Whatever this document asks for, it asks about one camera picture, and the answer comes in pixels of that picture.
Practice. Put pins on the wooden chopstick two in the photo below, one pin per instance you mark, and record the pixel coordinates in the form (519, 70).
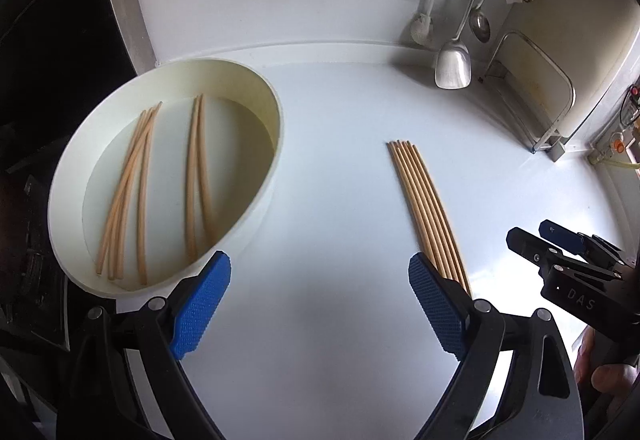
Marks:
(112, 213)

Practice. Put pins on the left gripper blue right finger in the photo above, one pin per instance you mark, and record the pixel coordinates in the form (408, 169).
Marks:
(444, 302)

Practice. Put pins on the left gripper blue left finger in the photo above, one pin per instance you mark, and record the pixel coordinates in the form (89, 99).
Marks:
(194, 301)

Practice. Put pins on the wooden chopstick eleven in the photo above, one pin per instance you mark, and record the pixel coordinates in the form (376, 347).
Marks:
(441, 215)

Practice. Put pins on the metal wire rack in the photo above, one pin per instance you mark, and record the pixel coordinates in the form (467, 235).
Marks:
(537, 93)

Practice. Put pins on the wooden chopstick six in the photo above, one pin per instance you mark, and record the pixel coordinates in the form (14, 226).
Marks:
(141, 213)

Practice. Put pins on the wooden chopstick three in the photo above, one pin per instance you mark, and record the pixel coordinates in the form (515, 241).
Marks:
(114, 262)

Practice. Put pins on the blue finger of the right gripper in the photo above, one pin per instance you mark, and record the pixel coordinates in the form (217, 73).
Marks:
(593, 249)
(546, 256)

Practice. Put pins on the wooden chopstick eight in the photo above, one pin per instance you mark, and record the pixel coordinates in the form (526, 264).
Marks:
(421, 205)

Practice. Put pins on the wooden chopstick one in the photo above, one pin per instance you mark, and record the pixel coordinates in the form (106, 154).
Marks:
(191, 246)

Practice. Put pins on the wooden chopstick five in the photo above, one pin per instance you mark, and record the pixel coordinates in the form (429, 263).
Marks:
(134, 190)

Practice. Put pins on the wooden chopstick ten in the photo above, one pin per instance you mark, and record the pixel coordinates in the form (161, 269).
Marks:
(413, 204)

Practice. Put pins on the steel spatula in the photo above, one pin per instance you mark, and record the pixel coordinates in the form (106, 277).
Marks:
(453, 66)

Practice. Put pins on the steel ladle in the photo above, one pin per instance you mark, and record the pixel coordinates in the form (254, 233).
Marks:
(479, 23)

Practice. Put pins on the wooden chopstick four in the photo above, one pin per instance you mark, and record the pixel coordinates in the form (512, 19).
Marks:
(206, 198)

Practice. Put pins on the round white basin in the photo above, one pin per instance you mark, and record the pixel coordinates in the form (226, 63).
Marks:
(244, 138)

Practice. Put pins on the wooden chopstick nine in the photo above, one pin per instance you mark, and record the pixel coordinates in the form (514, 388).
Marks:
(436, 237)

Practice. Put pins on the right hand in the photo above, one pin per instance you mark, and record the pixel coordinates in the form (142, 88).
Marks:
(613, 379)

